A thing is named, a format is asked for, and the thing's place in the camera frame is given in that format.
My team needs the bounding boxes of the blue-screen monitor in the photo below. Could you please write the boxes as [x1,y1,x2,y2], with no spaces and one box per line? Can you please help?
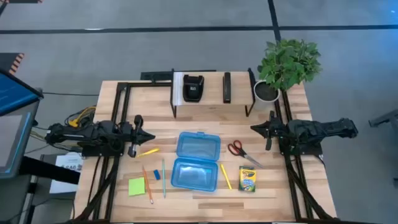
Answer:
[0,68,44,116]

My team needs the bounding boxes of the teal pencil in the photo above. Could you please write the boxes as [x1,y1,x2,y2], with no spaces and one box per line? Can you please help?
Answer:
[161,158,167,199]

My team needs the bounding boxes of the yellow pencil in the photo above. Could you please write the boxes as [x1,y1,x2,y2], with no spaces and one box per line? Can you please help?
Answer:
[220,164,233,190]

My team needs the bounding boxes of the green leafy plant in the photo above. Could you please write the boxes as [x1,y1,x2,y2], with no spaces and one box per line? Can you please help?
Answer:
[257,39,323,91]

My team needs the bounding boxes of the orange pencil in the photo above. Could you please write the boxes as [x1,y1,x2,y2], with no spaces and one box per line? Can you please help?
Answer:
[142,166,154,205]

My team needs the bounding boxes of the wooden shelf riser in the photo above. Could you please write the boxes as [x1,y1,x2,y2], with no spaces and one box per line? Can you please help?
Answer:
[170,68,257,118]

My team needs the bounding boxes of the black power strip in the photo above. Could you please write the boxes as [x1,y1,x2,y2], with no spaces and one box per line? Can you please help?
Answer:
[140,69,217,82]

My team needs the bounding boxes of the black stapler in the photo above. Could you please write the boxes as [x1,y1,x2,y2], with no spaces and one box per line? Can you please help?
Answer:
[223,72,232,104]

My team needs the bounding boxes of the green sticky note pad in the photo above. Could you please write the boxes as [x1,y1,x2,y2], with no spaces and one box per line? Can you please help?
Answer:
[128,177,146,197]

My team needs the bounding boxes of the hazard-striped floor mat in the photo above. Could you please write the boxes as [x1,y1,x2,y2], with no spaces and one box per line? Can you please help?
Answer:
[0,52,25,75]

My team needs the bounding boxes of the white plant pot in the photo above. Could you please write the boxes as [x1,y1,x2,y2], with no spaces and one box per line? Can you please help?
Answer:
[253,80,281,103]

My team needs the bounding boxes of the black cart bar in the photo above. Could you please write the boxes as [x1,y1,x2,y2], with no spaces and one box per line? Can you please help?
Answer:
[20,156,81,185]

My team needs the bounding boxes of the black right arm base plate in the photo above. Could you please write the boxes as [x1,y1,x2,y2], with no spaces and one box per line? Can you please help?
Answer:
[279,141,323,156]

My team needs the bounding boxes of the white paper sheet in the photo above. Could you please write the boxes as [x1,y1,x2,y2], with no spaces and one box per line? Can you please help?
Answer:
[49,152,84,194]

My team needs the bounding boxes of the yellow cable bundle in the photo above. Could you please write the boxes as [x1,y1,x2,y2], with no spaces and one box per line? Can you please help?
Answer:
[67,106,97,128]

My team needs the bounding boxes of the red-handled scissors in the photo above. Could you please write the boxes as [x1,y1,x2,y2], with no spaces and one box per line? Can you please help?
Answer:
[227,139,264,169]

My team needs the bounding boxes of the grey panel under monitor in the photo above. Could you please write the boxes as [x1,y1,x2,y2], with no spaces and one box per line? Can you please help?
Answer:
[0,101,40,180]

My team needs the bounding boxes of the blue plastic pencil box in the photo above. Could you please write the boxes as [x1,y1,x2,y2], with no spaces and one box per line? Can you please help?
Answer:
[170,131,221,192]

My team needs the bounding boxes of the grey furniture leg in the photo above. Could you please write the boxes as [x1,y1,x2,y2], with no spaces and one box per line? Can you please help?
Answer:
[368,108,398,128]

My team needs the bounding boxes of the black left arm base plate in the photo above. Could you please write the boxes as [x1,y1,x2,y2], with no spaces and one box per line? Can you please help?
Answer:
[81,144,125,157]

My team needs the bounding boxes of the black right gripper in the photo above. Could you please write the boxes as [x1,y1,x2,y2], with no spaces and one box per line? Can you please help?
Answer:
[250,111,282,151]

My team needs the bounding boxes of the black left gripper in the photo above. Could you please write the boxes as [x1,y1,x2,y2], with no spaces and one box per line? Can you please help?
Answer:
[126,114,155,158]

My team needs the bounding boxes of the crayon box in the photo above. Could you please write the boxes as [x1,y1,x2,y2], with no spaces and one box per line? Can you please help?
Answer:
[238,166,257,193]

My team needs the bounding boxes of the yellow highlighter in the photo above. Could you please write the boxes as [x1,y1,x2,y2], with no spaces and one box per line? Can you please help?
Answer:
[136,147,160,158]

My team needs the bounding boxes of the black hole punch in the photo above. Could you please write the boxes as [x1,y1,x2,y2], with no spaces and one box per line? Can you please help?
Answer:
[182,74,205,103]

